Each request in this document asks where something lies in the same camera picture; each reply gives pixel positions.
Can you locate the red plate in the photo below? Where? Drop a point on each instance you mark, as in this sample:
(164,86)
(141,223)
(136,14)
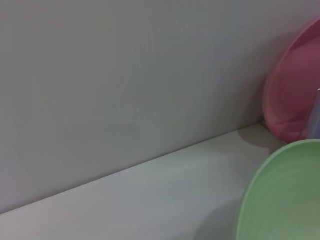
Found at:
(292,95)

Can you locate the purple plate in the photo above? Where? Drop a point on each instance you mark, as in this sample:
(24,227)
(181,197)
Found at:
(316,120)

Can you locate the green plate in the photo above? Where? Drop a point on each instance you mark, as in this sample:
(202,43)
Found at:
(282,195)

